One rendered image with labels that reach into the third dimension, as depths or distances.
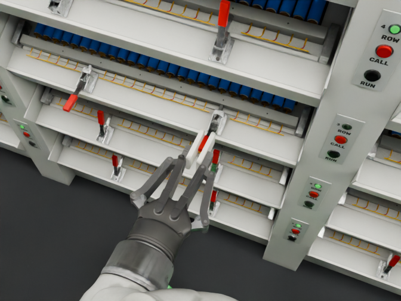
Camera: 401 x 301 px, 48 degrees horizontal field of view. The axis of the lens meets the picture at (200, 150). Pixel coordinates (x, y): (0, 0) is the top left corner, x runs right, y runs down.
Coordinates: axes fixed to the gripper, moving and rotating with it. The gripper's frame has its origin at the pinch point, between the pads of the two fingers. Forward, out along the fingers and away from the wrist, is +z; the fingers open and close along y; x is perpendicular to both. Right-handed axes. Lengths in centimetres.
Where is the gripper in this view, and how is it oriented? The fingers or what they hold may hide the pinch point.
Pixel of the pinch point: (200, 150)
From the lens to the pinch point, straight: 76.4
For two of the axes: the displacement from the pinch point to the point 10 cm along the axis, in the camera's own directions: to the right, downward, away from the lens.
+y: 9.3, 3.2, -1.9
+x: 0.5, -6.2, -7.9
